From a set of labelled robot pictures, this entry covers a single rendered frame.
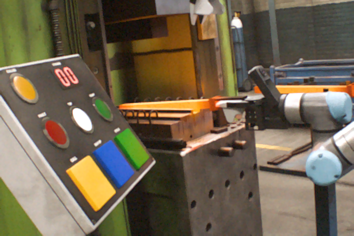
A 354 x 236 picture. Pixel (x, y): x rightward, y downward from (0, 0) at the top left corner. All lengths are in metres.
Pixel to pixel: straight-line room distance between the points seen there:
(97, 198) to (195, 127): 0.68
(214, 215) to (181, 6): 0.60
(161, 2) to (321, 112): 0.50
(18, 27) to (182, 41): 0.67
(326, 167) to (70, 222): 0.55
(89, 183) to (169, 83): 1.01
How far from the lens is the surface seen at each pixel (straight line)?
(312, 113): 1.14
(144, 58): 1.75
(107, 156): 0.81
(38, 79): 0.81
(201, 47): 1.63
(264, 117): 1.22
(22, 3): 1.14
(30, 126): 0.71
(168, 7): 1.28
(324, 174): 1.02
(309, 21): 10.11
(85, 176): 0.73
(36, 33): 1.15
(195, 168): 1.26
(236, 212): 1.46
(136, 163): 0.89
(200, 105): 1.32
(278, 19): 10.55
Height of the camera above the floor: 1.22
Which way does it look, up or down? 9 degrees down
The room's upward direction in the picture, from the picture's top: 7 degrees counter-clockwise
